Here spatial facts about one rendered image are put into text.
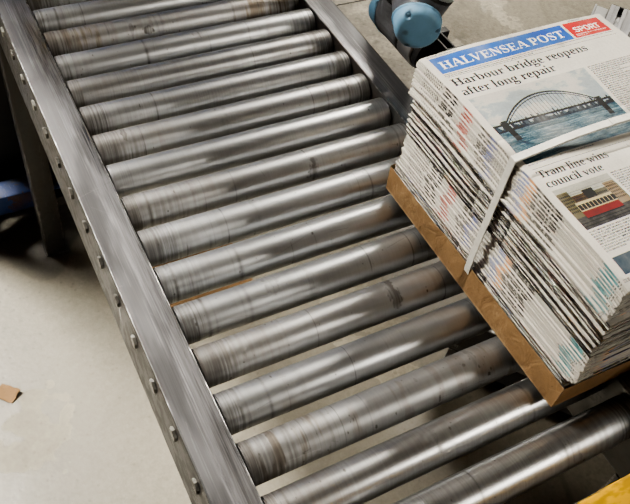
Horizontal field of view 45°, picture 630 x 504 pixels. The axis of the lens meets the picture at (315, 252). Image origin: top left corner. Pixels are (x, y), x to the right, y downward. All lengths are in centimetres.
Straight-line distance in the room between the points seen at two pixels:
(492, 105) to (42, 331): 130
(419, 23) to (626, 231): 56
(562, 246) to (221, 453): 41
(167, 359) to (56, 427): 91
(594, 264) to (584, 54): 33
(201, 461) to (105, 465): 90
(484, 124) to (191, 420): 45
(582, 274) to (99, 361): 128
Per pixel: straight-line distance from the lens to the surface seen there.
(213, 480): 83
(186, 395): 87
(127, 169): 109
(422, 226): 102
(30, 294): 198
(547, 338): 90
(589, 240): 79
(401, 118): 122
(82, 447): 175
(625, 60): 104
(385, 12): 142
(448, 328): 97
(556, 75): 97
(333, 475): 84
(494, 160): 86
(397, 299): 98
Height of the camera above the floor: 156
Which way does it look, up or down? 50 degrees down
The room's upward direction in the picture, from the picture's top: 10 degrees clockwise
